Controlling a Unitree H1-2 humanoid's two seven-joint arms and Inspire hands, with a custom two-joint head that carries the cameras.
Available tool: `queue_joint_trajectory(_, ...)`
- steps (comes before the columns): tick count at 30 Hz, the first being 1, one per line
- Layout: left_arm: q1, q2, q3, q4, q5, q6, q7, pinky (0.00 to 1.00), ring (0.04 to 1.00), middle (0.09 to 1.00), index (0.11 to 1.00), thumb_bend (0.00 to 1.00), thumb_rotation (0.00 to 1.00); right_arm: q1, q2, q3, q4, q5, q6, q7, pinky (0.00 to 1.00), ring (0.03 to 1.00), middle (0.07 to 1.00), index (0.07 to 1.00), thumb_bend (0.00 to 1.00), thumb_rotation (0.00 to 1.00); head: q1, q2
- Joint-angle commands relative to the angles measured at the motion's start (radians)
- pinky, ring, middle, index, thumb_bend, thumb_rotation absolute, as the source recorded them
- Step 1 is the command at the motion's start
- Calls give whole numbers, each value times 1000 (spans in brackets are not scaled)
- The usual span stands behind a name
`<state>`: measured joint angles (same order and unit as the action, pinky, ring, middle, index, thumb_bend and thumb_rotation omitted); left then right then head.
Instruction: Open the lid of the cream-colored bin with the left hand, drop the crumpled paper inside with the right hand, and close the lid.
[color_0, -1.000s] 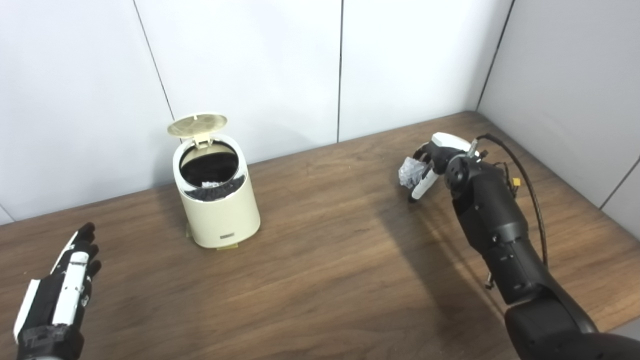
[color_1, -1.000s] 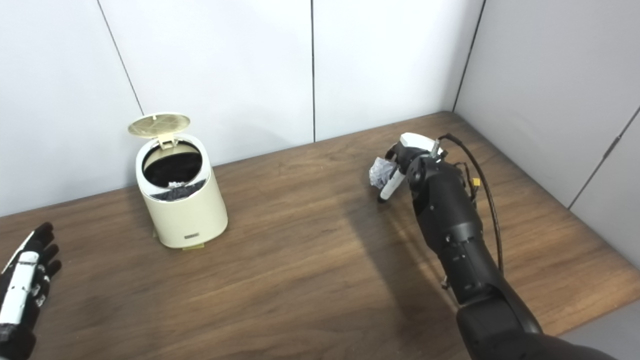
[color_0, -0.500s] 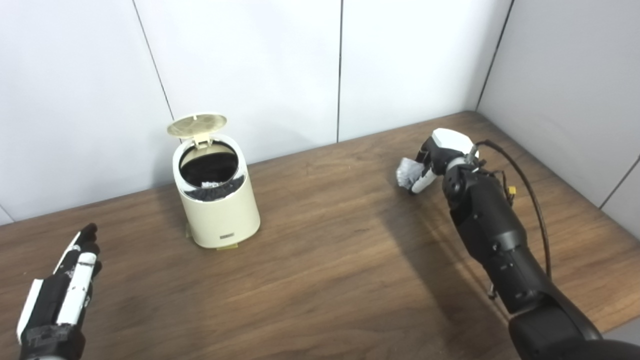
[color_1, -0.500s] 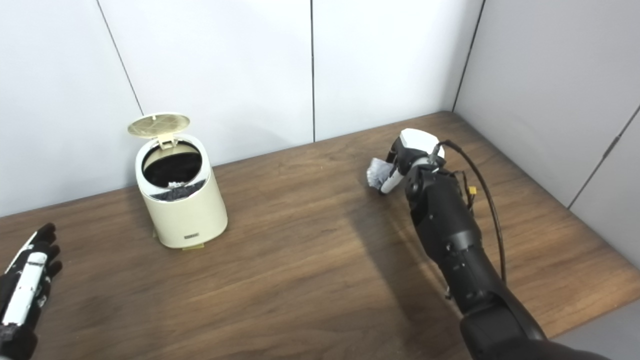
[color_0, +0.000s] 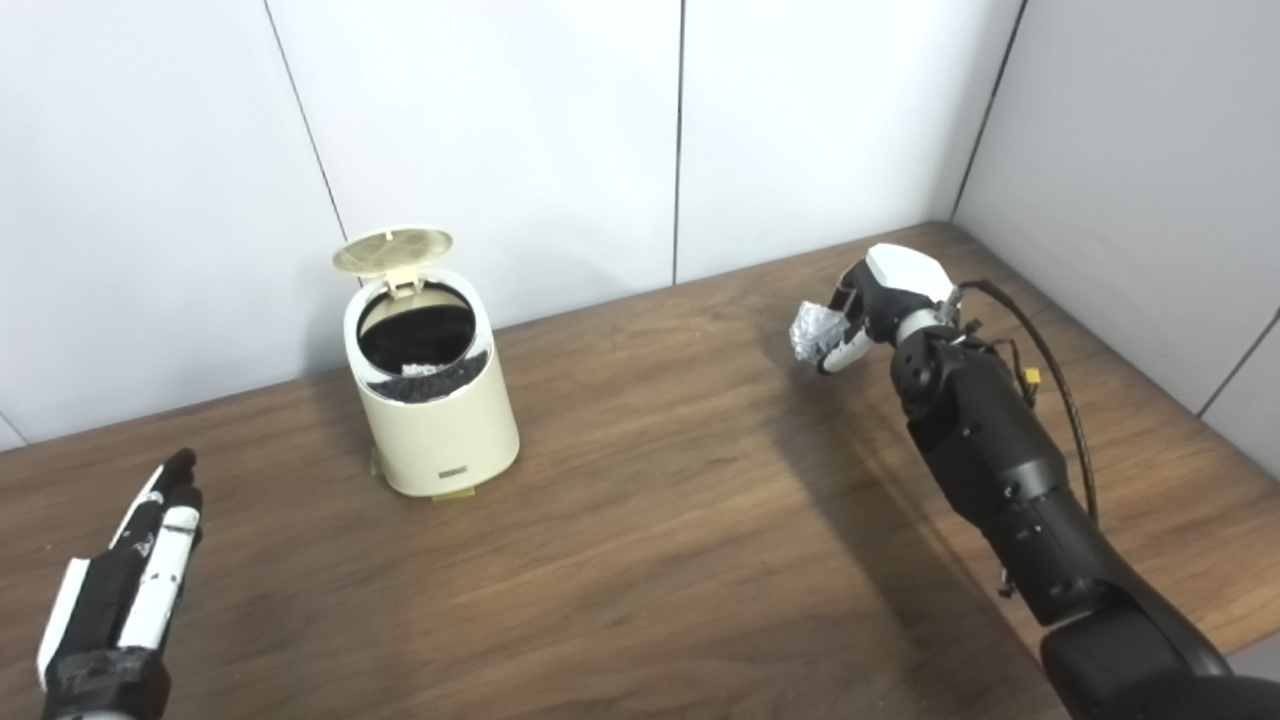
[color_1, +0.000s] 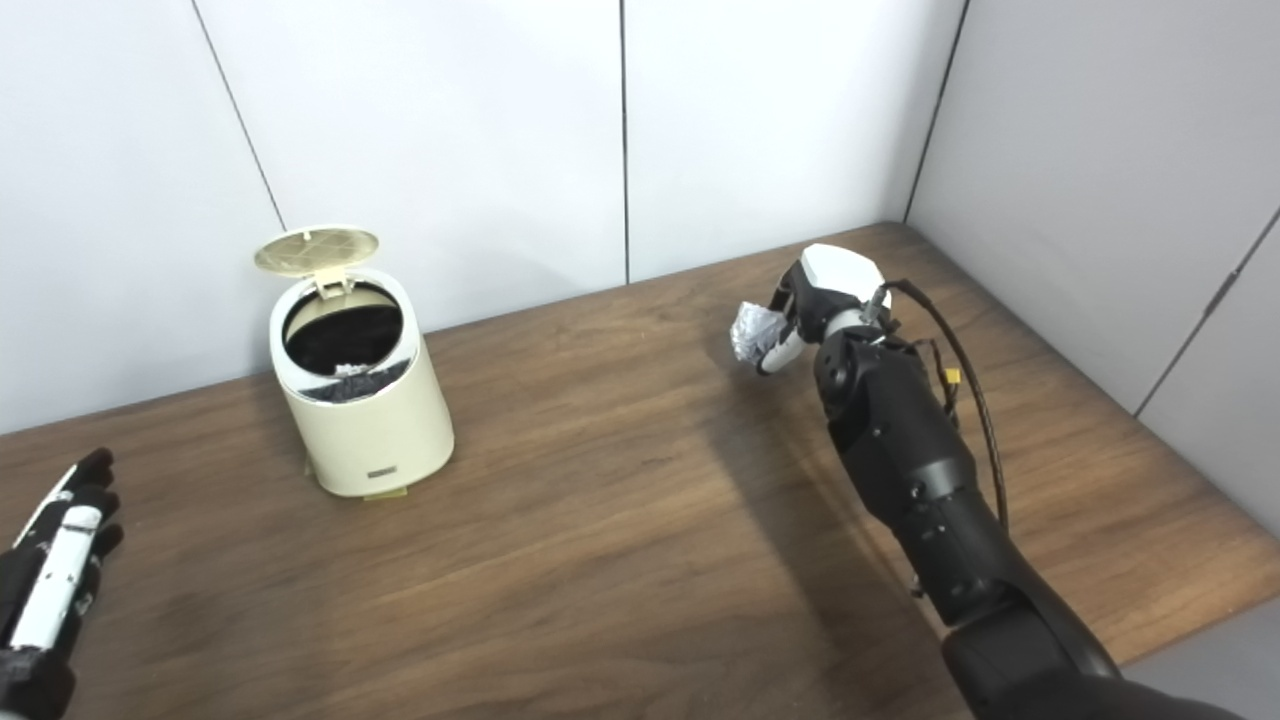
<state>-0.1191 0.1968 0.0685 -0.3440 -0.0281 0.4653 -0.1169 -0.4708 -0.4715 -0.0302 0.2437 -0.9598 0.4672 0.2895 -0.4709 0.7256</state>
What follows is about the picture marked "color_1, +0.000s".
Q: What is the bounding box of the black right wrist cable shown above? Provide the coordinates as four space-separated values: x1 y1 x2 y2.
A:
880 279 1011 531

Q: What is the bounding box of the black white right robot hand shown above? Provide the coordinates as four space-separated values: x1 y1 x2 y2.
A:
757 243 893 377

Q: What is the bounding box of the black bin liner bag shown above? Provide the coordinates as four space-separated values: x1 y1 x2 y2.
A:
284 298 413 404

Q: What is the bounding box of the cream-colored plastic bin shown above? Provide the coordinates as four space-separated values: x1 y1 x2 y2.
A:
268 268 456 498

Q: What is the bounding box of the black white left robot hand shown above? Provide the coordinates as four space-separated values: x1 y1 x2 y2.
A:
0 447 125 720

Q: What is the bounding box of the white paper ball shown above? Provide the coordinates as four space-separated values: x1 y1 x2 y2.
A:
730 302 786 365

